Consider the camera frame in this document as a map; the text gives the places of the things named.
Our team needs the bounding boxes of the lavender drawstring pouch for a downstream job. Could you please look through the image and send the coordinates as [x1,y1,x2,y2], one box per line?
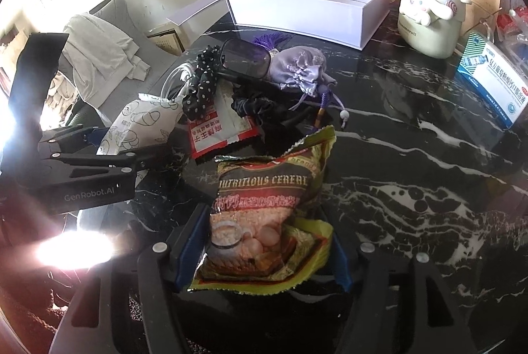
[265,46,337,97]

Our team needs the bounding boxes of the purple tassel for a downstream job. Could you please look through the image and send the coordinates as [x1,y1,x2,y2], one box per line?
[252,32,291,52]

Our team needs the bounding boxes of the black satin scrunchie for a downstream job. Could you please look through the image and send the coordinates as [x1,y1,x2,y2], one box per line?
[231,85,310,127]

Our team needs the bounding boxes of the white gift box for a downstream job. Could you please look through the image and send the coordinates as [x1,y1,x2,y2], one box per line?
[168,0,390,50]

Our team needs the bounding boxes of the black polka dot scrunchie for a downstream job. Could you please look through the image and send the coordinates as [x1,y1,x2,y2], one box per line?
[182,46,220,122]

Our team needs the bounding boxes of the nutritious cereal packet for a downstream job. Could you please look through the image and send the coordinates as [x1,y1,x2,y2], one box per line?
[190,126,337,296]

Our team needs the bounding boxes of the blue white medicine box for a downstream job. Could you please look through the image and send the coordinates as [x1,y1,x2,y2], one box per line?
[457,31,527,128]

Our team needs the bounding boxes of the white patterned snack packet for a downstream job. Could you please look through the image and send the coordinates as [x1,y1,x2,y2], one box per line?
[97,94,183,156]

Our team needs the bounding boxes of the white cloth on chair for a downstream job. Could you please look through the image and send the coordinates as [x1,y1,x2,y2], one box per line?
[63,14,150,108]

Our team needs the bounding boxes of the grey patterned chair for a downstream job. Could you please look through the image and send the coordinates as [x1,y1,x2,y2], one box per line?
[59,0,176,125]

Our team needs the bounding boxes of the red white sachet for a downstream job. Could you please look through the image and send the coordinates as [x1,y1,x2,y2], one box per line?
[188,80,259,159]

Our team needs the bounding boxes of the white charging cable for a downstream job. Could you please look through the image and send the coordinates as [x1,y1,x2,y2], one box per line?
[159,62,199,103]

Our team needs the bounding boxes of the kraft paper bag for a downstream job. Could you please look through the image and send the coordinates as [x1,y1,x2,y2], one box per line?
[456,0,501,52]

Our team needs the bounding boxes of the clear plastic bag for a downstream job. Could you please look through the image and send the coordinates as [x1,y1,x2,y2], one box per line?
[497,5,527,64]

